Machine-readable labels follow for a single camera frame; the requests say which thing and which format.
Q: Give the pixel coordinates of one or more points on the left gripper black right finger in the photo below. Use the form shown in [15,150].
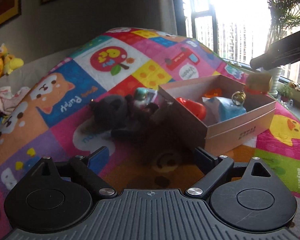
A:
[215,170]

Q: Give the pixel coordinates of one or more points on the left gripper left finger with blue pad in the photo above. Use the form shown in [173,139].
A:
[86,170]

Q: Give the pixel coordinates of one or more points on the black plush toy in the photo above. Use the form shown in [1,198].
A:
[125,117]

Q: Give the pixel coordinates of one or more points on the red plastic toy figure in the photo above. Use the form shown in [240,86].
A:
[197,109]

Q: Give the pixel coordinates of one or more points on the small yellow bell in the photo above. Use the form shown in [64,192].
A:
[238,98]

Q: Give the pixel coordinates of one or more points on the tall palm plant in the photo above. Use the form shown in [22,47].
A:
[285,16]

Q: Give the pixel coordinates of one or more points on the potted green plant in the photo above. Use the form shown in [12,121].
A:
[286,93]

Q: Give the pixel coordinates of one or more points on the pink cardboard box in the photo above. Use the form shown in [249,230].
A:
[216,138]

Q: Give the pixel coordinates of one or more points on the blue white tissue pack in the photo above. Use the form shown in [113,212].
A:
[219,109]

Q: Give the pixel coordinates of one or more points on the colourful cartoon play mat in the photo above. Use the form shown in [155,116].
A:
[39,198]

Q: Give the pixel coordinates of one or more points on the orange toy in box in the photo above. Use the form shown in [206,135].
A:
[212,93]

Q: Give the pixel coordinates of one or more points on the teal white small toy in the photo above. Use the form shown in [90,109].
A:
[144,96]

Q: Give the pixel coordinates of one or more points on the crumpled pink white cloth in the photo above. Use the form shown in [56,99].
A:
[9,100]

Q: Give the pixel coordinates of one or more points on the grey sofa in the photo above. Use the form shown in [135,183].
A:
[30,74]

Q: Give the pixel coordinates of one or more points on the yellow green duck plush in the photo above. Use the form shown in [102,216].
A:
[10,62]

